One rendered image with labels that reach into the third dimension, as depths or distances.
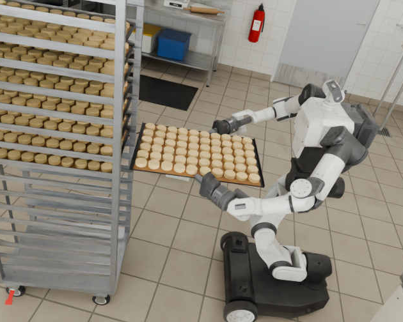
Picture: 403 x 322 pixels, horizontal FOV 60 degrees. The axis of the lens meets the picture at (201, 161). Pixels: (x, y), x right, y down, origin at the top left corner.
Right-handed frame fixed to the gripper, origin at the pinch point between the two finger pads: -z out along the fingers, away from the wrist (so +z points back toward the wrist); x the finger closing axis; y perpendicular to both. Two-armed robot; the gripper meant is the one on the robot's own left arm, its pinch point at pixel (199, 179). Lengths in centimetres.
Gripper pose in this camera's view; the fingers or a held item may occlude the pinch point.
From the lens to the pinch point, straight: 154.4
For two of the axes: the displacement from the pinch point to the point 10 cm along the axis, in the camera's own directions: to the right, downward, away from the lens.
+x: 1.7, -8.0, -5.7
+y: -7.0, 3.1, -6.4
